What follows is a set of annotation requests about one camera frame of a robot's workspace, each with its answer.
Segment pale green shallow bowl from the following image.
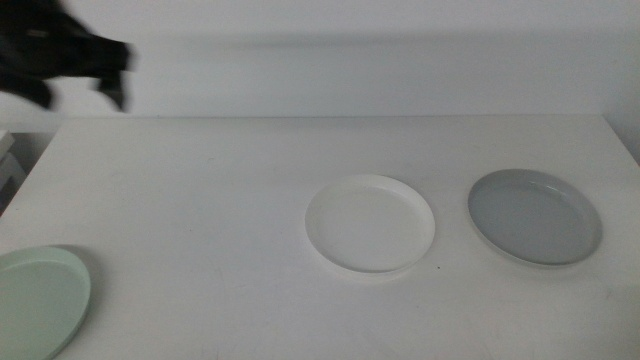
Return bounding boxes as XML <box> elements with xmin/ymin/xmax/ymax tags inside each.
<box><xmin>0</xmin><ymin>245</ymin><xmax>92</xmax><ymax>360</ymax></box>

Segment white shallow bowl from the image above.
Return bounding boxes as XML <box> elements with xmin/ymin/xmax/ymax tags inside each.
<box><xmin>304</xmin><ymin>174</ymin><xmax>437</xmax><ymax>275</ymax></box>

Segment grey shallow bowl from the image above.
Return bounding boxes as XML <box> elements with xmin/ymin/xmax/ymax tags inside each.
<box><xmin>467</xmin><ymin>168</ymin><xmax>603</xmax><ymax>267</ymax></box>

